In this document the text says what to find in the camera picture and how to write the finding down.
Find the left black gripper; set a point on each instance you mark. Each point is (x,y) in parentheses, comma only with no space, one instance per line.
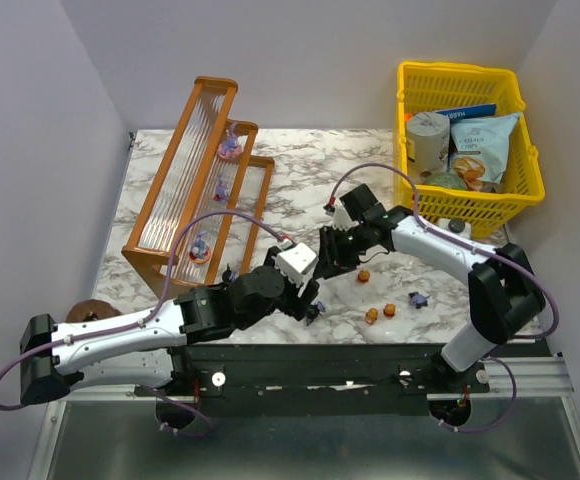
(305,295)

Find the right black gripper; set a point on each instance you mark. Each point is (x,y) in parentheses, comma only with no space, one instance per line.
(333,251)

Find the black hat donkey toy back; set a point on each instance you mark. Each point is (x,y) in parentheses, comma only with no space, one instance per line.
(314,311)

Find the black hat donkey toy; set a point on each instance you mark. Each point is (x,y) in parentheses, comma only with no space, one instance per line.
(230,274)
(314,311)

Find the orange bear toy back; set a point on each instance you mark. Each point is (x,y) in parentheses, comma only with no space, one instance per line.
(363,276)

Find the orange bear toy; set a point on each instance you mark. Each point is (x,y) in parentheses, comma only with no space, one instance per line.
(363,276)
(389,310)
(371,316)

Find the black hat donkey toy front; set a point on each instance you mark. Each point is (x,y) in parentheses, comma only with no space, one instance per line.
(230,274)

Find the purple donkey red base toy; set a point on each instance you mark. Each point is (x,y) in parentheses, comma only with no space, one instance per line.
(222,190)

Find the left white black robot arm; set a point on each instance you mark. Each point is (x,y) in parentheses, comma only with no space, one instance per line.
(56,355)

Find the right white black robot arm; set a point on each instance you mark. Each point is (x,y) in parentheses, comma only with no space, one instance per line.
(503,297)

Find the brown tiered acrylic shelf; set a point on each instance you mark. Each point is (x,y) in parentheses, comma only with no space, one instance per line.
(179,203)

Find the orange bear toy front left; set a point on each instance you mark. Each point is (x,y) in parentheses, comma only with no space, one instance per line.
(371,316)

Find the orange bear toy front right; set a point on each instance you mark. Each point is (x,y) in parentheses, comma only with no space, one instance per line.
(389,310)

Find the white bottle grey cap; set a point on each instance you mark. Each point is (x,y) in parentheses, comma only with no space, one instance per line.
(456,226)

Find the green round item in basket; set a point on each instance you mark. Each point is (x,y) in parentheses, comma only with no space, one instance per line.
(447,180)

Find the grey cylindrical canister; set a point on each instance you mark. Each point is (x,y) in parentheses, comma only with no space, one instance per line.
(427,141)

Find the light blue chips bag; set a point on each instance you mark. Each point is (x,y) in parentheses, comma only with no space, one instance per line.
(481,149)

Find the dark blue box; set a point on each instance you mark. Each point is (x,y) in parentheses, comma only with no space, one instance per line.
(457,114)

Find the brown topped white roll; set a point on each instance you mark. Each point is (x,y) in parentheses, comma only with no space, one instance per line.
(90,310)

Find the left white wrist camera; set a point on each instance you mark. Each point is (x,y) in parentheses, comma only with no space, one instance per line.
(295,260)

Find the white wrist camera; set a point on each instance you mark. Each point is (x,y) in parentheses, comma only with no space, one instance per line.
(341,220)
(295,260)

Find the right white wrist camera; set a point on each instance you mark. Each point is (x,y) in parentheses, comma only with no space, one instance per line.
(341,220)

